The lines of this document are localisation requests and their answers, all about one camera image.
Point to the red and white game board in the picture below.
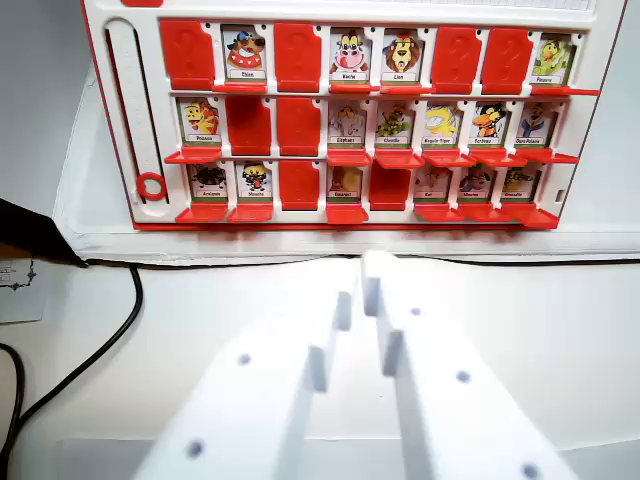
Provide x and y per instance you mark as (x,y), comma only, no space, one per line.
(350,100)

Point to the white printed paper sheet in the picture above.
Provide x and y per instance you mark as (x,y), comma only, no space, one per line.
(20,295)

